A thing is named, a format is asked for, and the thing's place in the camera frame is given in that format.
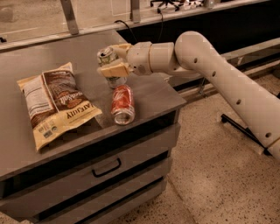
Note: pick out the black office chair base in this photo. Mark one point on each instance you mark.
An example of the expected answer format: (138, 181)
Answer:
(175, 3)

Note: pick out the red coke can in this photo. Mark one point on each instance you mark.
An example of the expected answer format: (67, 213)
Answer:
(122, 108)

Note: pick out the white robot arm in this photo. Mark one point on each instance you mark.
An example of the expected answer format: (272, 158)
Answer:
(193, 54)

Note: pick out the brown chip bag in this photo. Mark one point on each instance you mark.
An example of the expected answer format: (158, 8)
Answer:
(55, 105)

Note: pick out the black drawer handle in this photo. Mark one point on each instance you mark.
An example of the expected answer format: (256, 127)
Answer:
(106, 166)

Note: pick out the metal window post right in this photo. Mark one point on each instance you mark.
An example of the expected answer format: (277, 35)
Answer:
(135, 11)

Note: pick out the metal window post left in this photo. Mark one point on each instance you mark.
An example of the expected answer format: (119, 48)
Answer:
(69, 16)

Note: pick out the metal window post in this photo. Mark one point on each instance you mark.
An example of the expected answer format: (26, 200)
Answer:
(69, 16)
(135, 11)

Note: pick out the grey drawer cabinet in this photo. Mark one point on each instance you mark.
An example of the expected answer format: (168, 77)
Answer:
(56, 185)

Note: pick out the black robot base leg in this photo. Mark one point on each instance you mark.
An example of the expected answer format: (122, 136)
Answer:
(246, 131)

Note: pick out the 7up soda can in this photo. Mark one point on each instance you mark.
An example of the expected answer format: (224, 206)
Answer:
(107, 56)

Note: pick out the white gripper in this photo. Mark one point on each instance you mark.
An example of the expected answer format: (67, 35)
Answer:
(139, 58)

